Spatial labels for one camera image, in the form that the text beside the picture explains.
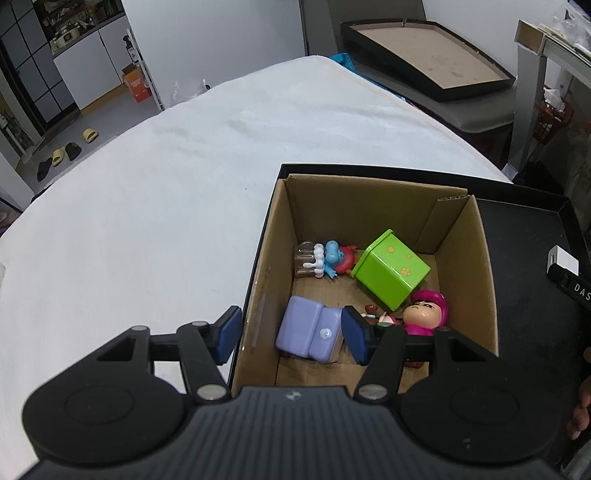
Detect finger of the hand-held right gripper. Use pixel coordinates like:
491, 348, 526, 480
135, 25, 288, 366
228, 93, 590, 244
546, 264, 591, 309

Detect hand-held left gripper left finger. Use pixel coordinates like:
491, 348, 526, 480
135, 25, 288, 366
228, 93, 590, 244
95, 305, 243, 402

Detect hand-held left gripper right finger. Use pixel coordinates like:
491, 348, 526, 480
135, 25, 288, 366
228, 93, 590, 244
341, 305, 499, 402

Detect white plug charger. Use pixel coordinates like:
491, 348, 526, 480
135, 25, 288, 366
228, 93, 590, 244
547, 247, 581, 274

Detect purple toy sofa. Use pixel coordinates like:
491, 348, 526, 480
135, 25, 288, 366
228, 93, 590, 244
276, 295, 344, 363

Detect black shallow tray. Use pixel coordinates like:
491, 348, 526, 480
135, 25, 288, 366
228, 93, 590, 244
228, 163, 591, 467

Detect pink hooded toy figure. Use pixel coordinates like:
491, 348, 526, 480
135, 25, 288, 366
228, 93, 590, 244
360, 290, 451, 368

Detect green cartoon print box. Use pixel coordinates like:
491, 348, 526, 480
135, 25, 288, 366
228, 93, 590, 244
350, 229, 431, 312

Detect blue toy figure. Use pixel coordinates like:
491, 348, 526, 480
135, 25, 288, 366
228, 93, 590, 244
294, 240, 359, 280

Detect brown cardboard box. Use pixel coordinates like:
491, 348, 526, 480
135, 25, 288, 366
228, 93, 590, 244
231, 173, 500, 398

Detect person's right hand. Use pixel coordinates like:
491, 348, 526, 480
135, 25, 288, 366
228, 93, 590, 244
567, 346, 591, 440

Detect red plastic basket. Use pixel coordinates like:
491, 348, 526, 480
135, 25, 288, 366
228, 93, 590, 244
536, 87, 574, 145

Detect orange cardboard box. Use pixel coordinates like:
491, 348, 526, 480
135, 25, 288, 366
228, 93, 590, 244
122, 65, 153, 103

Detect white cabinet with glass shelf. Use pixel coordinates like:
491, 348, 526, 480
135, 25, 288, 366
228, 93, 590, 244
32, 0, 139, 112

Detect black grid partition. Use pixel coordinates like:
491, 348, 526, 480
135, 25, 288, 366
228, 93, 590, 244
0, 0, 79, 137

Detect grey metal table frame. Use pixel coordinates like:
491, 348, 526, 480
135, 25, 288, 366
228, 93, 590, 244
507, 21, 591, 172

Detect black frame with brown board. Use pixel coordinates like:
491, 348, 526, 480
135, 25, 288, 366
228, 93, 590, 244
341, 18, 516, 103

